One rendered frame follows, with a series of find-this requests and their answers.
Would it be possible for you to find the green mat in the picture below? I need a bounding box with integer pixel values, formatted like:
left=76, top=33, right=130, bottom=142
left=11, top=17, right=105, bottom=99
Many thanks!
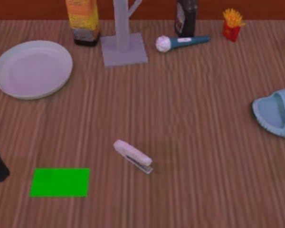
left=29, top=168, right=91, bottom=198

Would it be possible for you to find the orange label bottle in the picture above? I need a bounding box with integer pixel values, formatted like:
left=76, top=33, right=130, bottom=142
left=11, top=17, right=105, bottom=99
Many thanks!
left=65, top=0, right=101, bottom=47

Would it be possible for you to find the dark bottle with label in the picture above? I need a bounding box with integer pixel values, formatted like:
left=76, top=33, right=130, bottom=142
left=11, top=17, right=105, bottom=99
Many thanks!
left=174, top=0, right=198, bottom=38

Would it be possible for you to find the red french fries box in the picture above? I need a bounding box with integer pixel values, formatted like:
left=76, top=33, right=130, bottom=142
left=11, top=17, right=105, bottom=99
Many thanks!
left=222, top=8, right=247, bottom=43

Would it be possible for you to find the grey stand with square base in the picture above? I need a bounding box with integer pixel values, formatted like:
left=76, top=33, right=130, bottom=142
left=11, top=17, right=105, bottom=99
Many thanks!
left=100, top=0, right=149, bottom=68

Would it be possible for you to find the light blue slipper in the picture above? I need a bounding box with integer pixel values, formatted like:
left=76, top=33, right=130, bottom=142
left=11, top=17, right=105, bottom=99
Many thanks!
left=251, top=86, right=285, bottom=139

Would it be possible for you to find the teal handle microphone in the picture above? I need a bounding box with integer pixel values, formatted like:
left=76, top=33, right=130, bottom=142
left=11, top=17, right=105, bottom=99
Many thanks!
left=155, top=35, right=211, bottom=53

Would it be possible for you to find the white stapler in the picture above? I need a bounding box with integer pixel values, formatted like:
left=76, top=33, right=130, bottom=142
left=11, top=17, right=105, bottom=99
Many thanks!
left=113, top=139, right=154, bottom=175

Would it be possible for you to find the white round plate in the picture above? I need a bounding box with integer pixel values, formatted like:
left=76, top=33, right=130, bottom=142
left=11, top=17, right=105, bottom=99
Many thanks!
left=0, top=40, right=74, bottom=100

